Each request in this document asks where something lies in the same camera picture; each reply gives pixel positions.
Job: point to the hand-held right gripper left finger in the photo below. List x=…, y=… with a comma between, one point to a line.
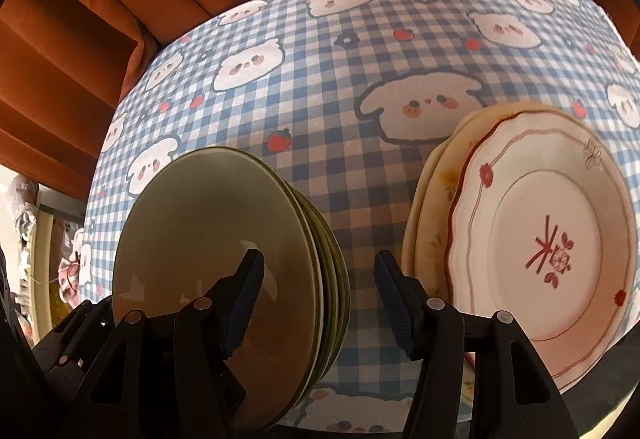
x=245, y=304

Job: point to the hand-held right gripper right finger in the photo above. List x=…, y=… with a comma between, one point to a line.
x=397, y=304

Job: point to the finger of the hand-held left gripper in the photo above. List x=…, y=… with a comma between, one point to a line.
x=75, y=344

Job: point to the white plate red floral pattern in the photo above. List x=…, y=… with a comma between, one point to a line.
x=525, y=199

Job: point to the pile of pink clothes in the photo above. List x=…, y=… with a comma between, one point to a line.
x=70, y=274

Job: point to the grey cloth bundle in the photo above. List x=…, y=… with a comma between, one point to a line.
x=22, y=201

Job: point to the blue checked cartoon tablecloth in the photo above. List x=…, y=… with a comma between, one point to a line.
x=325, y=94

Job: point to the rust orange curtain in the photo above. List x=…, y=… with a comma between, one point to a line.
x=100, y=44

